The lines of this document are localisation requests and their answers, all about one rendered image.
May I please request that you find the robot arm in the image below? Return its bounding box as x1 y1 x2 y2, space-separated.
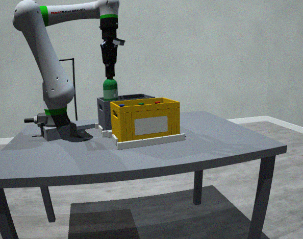
12 0 119 127

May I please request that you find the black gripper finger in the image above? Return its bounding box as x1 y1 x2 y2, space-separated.
100 41 112 77
110 44 118 77

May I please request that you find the yellow plastic crate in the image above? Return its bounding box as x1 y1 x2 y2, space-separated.
111 98 180 142

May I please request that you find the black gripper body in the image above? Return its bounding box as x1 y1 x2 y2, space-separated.
102 29 117 49

